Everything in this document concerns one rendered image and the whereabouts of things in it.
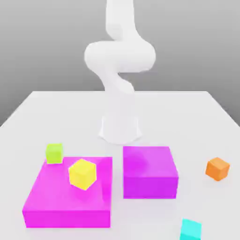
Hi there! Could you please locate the small orange cube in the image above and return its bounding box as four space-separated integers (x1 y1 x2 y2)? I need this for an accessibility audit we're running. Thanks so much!
205 157 231 182

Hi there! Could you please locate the small cyan cube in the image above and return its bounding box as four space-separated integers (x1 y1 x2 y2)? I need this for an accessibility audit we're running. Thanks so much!
179 218 203 240

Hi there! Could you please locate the large magenta box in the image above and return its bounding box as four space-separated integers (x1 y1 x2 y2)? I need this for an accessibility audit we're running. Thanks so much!
22 156 113 229

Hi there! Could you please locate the large purple box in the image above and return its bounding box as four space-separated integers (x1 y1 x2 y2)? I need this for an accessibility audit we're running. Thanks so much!
122 146 179 200

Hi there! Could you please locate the small yellow cube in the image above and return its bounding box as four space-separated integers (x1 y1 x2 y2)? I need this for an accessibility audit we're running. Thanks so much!
68 158 98 191

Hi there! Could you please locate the small lime green cube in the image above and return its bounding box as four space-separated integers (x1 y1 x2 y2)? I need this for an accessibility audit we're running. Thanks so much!
45 143 63 165

